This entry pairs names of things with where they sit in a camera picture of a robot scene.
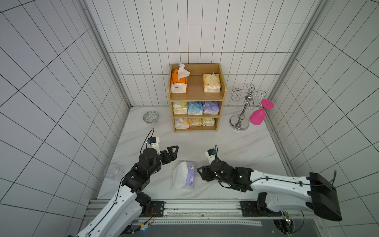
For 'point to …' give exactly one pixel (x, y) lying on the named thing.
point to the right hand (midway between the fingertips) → (196, 172)
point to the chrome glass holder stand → (239, 122)
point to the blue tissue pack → (195, 108)
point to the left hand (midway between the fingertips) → (171, 151)
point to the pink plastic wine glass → (257, 117)
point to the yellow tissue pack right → (208, 121)
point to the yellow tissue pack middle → (195, 122)
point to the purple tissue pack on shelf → (211, 107)
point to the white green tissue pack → (180, 107)
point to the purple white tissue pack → (183, 175)
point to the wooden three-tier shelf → (196, 91)
